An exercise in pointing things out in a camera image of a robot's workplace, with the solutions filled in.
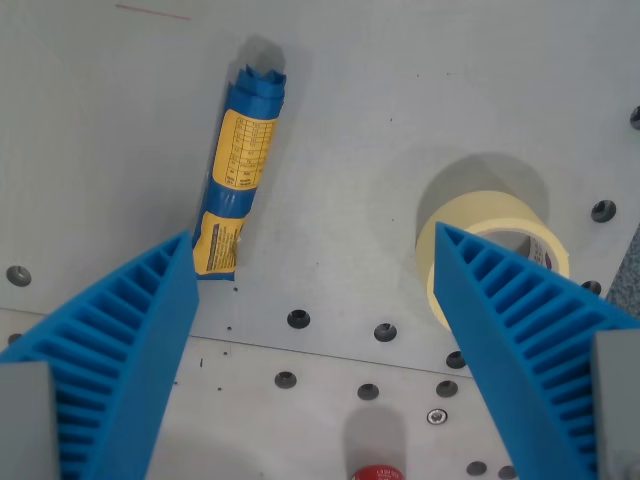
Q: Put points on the beige masking tape roll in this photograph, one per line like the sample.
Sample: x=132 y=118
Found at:
x=480 y=210

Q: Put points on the red round cap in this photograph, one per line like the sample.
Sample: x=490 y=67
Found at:
x=376 y=473

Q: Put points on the blue and yellow rolled bag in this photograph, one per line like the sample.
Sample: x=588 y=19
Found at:
x=242 y=150

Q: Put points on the silver screw head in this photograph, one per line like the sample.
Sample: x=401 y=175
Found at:
x=437 y=416

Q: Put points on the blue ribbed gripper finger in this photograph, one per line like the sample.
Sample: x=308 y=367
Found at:
x=525 y=360
x=125 y=350

